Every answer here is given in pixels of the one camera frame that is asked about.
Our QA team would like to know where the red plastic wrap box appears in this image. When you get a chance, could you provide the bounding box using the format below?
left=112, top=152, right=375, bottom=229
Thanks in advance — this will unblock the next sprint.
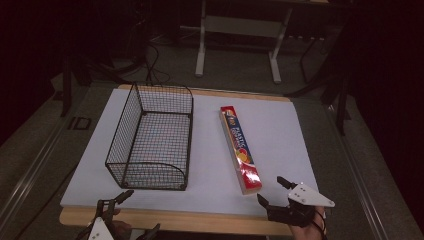
left=219, top=105, right=263, bottom=196

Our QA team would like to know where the white table sheet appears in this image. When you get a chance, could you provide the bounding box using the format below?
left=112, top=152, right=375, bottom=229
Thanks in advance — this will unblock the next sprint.
left=60, top=87, right=320, bottom=217

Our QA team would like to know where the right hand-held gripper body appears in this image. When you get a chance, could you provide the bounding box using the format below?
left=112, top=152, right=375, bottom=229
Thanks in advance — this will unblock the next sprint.
left=266, top=181, right=336, bottom=229

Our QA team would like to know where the person's left hand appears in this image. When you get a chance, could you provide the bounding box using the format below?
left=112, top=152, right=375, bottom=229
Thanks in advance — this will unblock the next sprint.
left=101, top=208, right=133, bottom=240

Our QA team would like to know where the black wire basket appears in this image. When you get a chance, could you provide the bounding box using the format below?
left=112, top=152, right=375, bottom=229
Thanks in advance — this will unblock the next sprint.
left=104, top=82, right=195, bottom=192

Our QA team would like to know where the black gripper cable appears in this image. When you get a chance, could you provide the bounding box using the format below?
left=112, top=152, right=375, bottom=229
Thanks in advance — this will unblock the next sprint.
left=312, top=209, right=328, bottom=240

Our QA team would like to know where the person's right hand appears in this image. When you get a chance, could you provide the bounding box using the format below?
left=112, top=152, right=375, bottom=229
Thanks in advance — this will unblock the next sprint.
left=288, top=205, right=328, bottom=240

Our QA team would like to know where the metal floor rail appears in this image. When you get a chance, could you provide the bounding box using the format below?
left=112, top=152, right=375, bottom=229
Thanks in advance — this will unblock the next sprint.
left=0, top=99, right=76, bottom=231
left=324, top=103, right=392, bottom=240

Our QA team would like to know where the black metal stand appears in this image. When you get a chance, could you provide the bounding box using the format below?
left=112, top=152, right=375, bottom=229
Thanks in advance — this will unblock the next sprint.
left=59, top=49, right=141, bottom=118
left=283, top=19, right=353, bottom=137

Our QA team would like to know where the black floor cable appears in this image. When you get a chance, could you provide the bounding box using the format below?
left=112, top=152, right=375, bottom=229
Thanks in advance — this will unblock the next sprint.
left=143, top=41, right=172, bottom=86

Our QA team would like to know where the white metal table frame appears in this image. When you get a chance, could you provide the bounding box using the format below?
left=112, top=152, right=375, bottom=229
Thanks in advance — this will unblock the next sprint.
left=194, top=0, right=295, bottom=85

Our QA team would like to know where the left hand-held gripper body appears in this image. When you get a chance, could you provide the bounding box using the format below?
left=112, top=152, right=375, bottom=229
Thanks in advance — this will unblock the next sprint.
left=75, top=198, right=116, bottom=240

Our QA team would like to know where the black floor bracket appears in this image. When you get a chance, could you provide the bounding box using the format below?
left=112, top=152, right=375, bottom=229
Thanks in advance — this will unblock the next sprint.
left=67, top=116, right=92, bottom=131

